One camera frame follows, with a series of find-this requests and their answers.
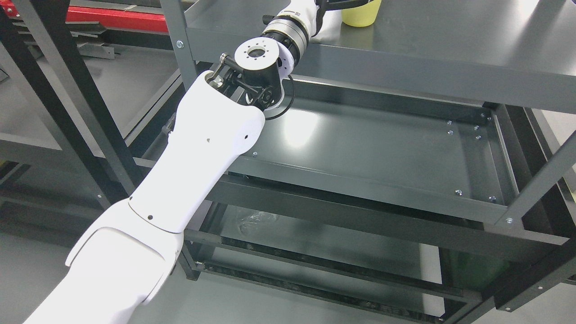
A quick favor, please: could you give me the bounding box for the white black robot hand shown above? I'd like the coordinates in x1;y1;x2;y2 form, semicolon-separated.
278;0;370;39

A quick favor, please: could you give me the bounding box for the yellow plastic cup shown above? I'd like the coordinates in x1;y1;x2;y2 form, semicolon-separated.
341;0;382;27

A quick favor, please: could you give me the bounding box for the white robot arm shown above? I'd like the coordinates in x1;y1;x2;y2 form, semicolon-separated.
26;10;315;324

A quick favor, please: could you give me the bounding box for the grey metal shelf unit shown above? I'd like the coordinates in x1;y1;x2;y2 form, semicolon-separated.
130;0;576;324

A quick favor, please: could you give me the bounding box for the black metal shelf rack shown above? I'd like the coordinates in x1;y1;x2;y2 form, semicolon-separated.
1;9;185;234

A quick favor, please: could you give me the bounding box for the red metal beam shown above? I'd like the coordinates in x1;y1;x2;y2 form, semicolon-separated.
1;0;169;33

